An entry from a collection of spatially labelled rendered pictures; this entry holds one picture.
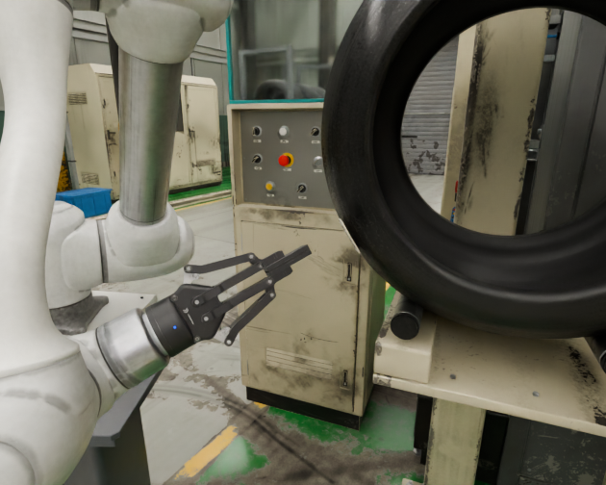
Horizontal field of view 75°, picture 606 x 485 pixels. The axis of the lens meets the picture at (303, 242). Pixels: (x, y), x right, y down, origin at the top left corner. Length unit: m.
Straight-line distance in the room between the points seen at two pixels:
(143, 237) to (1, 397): 0.60
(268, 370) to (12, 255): 1.43
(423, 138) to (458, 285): 9.58
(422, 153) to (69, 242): 9.52
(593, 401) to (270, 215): 1.09
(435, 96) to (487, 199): 9.17
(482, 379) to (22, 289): 0.64
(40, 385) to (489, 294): 0.52
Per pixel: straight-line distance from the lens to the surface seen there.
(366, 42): 0.59
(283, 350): 1.68
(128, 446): 1.29
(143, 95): 0.75
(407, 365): 0.68
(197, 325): 0.56
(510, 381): 0.75
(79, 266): 0.99
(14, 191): 0.48
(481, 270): 0.87
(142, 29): 0.68
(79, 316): 1.05
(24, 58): 0.60
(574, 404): 0.75
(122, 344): 0.54
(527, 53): 0.95
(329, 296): 1.48
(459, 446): 1.25
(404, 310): 0.65
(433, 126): 10.07
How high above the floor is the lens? 1.21
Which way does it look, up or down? 17 degrees down
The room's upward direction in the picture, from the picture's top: straight up
